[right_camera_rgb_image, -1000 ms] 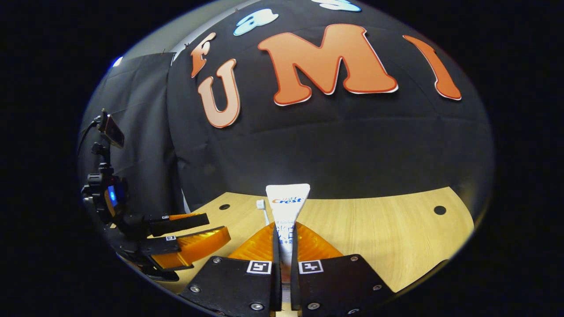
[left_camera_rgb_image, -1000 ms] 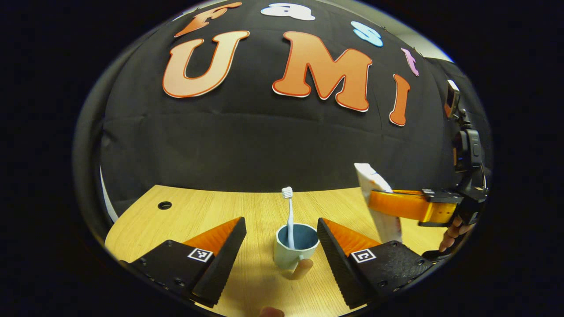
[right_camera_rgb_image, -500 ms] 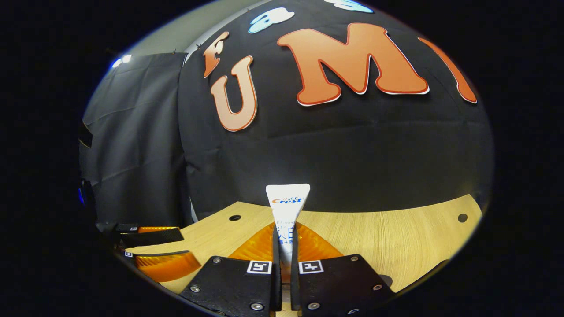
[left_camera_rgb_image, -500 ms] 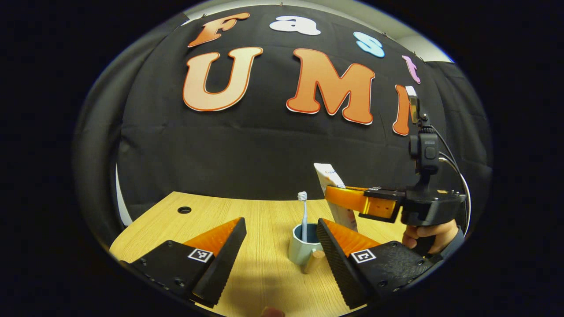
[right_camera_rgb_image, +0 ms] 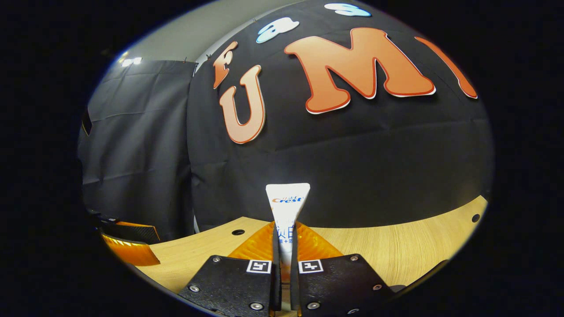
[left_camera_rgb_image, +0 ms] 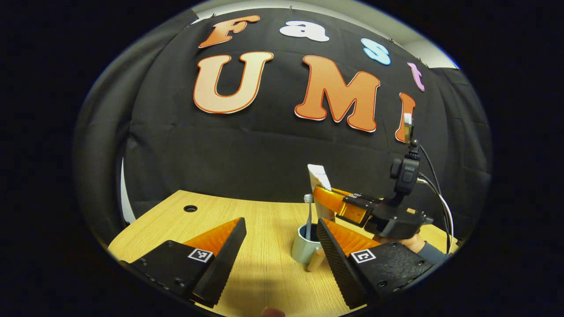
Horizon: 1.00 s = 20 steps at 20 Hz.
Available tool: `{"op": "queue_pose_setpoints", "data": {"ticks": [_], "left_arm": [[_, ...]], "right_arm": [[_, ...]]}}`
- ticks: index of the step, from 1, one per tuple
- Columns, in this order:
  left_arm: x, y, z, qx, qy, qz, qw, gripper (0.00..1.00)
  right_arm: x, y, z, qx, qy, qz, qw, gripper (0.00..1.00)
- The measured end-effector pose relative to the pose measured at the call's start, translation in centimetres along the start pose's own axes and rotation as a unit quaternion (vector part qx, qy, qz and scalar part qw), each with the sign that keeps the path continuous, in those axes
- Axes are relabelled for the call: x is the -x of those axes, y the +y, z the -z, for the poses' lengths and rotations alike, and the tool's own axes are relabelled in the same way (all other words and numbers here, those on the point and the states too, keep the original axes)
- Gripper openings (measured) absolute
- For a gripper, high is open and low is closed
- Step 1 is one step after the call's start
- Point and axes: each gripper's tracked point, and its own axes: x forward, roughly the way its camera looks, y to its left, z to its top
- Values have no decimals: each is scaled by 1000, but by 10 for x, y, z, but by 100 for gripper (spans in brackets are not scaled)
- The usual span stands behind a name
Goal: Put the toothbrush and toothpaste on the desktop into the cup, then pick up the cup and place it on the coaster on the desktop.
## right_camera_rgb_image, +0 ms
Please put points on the white toothpaste tube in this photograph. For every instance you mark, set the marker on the white toothpaste tube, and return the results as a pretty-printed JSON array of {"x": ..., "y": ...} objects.
[{"x": 287, "y": 207}]

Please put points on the dark side curtain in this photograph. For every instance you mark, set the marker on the dark side curtain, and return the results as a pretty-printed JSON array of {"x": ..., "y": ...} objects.
[{"x": 136, "y": 145}]

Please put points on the wooden desktop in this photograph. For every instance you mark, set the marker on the wooden desktop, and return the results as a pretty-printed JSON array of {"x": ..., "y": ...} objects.
[{"x": 396, "y": 251}]

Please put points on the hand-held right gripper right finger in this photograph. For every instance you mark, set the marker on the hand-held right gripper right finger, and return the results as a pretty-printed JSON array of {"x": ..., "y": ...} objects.
[{"x": 294, "y": 268}]

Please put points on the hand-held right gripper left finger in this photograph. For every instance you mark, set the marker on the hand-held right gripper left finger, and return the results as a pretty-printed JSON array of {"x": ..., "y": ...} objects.
[{"x": 276, "y": 268}]

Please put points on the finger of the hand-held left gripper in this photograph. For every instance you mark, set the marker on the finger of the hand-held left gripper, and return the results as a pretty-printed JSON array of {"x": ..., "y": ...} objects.
[
  {"x": 132, "y": 233},
  {"x": 132, "y": 254}
]

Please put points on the ceiling light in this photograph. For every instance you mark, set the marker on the ceiling light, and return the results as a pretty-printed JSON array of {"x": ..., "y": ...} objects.
[{"x": 131, "y": 61}]

